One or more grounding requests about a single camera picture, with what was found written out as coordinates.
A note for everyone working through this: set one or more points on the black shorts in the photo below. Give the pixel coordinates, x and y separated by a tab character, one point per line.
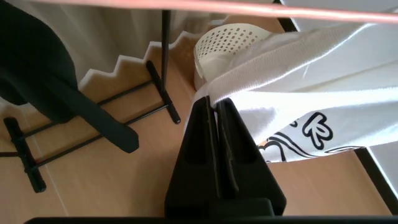
34	62

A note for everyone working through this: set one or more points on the pink clothes hanger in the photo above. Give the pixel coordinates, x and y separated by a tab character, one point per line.
217	6

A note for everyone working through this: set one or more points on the white printed garment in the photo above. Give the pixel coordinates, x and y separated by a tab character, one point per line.
326	93

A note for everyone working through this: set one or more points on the white curtain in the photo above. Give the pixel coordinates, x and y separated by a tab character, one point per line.
99	34

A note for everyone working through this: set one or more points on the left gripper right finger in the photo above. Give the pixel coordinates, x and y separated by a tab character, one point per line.
255	180

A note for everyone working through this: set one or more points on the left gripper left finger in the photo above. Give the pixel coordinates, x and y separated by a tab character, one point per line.
192	180

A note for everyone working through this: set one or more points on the black clothes rack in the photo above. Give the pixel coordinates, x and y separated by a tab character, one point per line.
166	99

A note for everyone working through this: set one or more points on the white laundry basket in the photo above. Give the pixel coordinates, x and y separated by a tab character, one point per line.
227	43

